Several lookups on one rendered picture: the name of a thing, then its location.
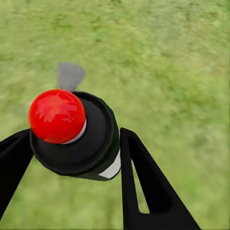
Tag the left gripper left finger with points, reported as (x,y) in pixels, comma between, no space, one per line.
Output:
(15,156)

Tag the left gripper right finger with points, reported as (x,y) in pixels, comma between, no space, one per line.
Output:
(167,211)

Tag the pesticide atomizer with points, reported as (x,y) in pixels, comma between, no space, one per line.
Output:
(74,133)

